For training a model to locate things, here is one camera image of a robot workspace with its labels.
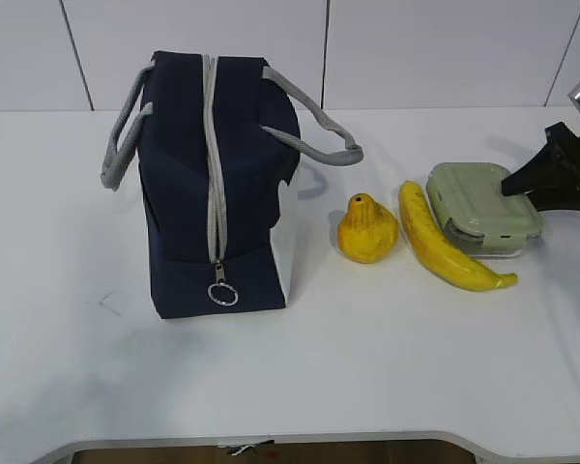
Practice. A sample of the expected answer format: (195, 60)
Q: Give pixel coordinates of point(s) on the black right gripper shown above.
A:
(550, 178)

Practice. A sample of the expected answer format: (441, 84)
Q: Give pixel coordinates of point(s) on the green lid glass container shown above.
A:
(471, 211)

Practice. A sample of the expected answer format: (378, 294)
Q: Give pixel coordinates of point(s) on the yellow banana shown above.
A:
(436, 253)

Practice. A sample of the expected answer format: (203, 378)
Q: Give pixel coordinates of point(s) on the yellow pear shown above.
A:
(368, 230)

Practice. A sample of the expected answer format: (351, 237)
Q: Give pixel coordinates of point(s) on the navy blue lunch bag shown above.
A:
(218, 142)

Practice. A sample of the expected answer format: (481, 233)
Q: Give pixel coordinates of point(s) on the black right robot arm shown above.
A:
(551, 179)

